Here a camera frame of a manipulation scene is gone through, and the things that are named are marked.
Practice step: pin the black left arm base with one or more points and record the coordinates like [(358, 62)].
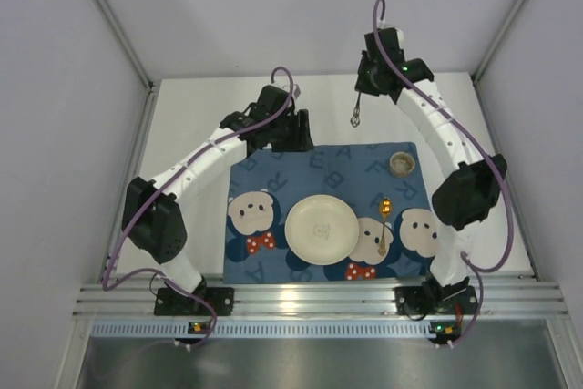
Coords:
[(171, 303)]

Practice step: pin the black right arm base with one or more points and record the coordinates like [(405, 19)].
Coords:
[(417, 301)]

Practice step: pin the gold spoon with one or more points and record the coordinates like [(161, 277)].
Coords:
[(385, 209)]

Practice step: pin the cream round plate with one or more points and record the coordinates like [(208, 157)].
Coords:
[(321, 230)]

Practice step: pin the blue cartoon bear placemat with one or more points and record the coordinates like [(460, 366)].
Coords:
[(264, 187)]

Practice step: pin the perforated cable duct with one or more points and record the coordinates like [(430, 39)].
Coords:
[(242, 329)]

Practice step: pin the iridescent fork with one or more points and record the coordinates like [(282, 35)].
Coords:
[(355, 120)]

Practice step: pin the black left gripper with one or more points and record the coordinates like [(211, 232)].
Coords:
[(293, 132)]

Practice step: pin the right aluminium frame post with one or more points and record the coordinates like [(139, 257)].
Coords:
[(509, 20)]

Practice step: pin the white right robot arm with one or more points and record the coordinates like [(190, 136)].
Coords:
[(470, 188)]

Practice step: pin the aluminium mounting rail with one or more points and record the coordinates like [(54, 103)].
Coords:
[(507, 297)]

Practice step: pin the aluminium frame post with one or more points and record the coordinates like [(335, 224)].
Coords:
[(509, 20), (120, 35)]

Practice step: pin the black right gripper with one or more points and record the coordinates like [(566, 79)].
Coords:
[(367, 80)]

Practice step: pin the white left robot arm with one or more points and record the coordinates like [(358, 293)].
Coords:
[(153, 216)]

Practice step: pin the left aluminium frame post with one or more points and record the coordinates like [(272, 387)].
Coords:
[(120, 35)]

